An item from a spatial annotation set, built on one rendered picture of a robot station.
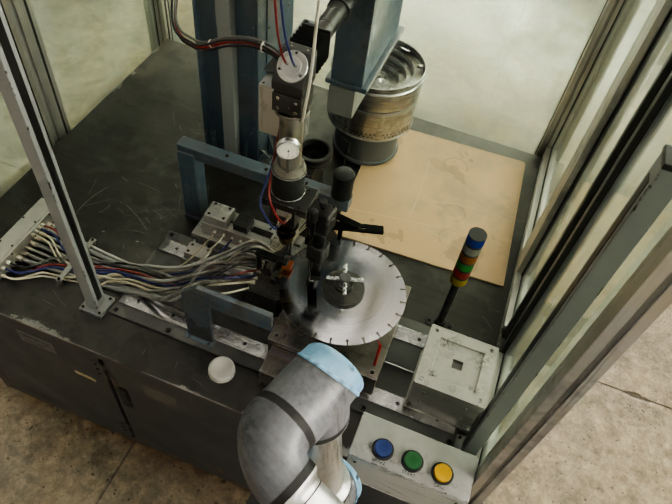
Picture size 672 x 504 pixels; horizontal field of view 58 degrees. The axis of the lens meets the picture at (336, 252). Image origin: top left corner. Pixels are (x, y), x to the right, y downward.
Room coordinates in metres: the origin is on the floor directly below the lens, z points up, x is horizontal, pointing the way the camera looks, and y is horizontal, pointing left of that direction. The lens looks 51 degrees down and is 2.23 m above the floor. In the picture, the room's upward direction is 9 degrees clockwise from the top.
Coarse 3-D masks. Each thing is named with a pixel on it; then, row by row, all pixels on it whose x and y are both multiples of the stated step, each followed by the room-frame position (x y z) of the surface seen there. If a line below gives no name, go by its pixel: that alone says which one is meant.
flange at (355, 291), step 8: (336, 272) 0.95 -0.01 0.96; (352, 272) 0.96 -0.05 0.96; (328, 280) 0.92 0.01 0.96; (336, 280) 0.92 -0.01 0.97; (328, 288) 0.90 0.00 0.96; (336, 288) 0.90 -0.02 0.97; (352, 288) 0.91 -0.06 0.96; (360, 288) 0.92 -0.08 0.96; (328, 296) 0.88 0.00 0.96; (336, 296) 0.88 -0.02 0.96; (344, 296) 0.88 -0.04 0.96; (352, 296) 0.89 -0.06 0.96; (360, 296) 0.89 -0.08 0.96; (336, 304) 0.86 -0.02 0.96; (344, 304) 0.86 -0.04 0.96; (352, 304) 0.86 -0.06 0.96
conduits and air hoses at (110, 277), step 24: (24, 216) 1.11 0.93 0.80; (48, 216) 1.13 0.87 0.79; (0, 240) 1.01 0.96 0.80; (24, 240) 1.02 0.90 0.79; (240, 240) 1.11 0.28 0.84; (0, 264) 0.93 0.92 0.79; (48, 264) 0.97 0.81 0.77; (96, 264) 1.00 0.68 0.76; (120, 264) 1.01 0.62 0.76; (144, 264) 1.02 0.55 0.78; (192, 264) 1.01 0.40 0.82; (216, 264) 0.96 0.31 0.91; (240, 264) 0.97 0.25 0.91; (264, 264) 1.00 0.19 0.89; (120, 288) 0.93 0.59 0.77; (144, 288) 0.93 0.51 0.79; (168, 288) 0.91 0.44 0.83
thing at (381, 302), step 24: (336, 240) 1.07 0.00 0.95; (336, 264) 0.99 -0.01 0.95; (360, 264) 1.00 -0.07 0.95; (384, 264) 1.01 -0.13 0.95; (288, 288) 0.89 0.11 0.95; (312, 288) 0.90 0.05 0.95; (384, 288) 0.93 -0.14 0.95; (288, 312) 0.82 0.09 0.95; (312, 312) 0.83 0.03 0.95; (336, 312) 0.84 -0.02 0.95; (360, 312) 0.85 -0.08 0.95; (384, 312) 0.86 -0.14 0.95; (312, 336) 0.76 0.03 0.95; (336, 336) 0.77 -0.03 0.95; (360, 336) 0.78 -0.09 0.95
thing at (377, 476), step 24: (360, 432) 0.56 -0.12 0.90; (384, 432) 0.57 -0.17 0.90; (408, 432) 0.58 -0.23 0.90; (360, 456) 0.50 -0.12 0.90; (432, 456) 0.53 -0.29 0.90; (456, 456) 0.54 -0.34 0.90; (360, 480) 0.50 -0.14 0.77; (384, 480) 0.48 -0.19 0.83; (408, 480) 0.47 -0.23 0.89; (432, 480) 0.48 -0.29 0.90; (456, 480) 0.48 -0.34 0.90
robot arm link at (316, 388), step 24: (312, 360) 0.46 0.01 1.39; (336, 360) 0.47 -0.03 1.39; (288, 384) 0.41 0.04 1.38; (312, 384) 0.42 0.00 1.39; (336, 384) 0.43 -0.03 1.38; (360, 384) 0.45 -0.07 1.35; (288, 408) 0.37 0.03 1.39; (312, 408) 0.38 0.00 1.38; (336, 408) 0.40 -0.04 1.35; (312, 432) 0.36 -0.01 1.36; (336, 432) 0.39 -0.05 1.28; (312, 456) 0.38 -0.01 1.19; (336, 456) 0.40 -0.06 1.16; (336, 480) 0.39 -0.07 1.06
